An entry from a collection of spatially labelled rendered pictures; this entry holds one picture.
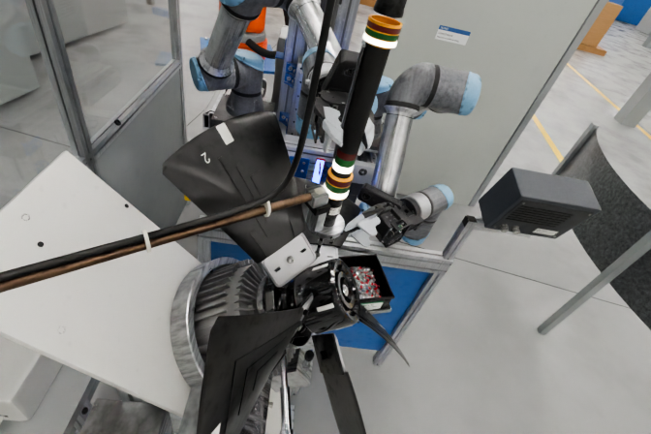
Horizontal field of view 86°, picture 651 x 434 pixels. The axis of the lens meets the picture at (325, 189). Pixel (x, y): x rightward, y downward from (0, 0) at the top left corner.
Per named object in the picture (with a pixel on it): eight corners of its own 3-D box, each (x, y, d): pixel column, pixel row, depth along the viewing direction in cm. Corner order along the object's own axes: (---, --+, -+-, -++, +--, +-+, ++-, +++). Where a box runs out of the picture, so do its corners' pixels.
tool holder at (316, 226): (311, 248, 61) (322, 207, 54) (291, 221, 65) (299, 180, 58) (351, 232, 65) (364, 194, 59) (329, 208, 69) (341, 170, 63)
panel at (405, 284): (211, 331, 162) (210, 237, 121) (211, 330, 163) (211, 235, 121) (380, 351, 172) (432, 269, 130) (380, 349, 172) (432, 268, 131)
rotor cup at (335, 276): (267, 343, 57) (339, 324, 52) (264, 260, 65) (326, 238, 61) (311, 351, 68) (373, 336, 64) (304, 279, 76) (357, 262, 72)
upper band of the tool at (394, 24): (377, 50, 42) (384, 25, 40) (356, 37, 44) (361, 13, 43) (401, 49, 44) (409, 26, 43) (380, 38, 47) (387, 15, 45)
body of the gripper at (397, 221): (395, 231, 79) (428, 215, 86) (372, 203, 83) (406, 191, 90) (383, 249, 84) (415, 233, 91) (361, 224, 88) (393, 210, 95)
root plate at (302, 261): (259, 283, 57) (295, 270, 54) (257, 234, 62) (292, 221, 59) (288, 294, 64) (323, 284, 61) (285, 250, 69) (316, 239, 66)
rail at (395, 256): (197, 239, 119) (196, 223, 114) (201, 231, 122) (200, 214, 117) (444, 274, 130) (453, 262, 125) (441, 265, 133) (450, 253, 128)
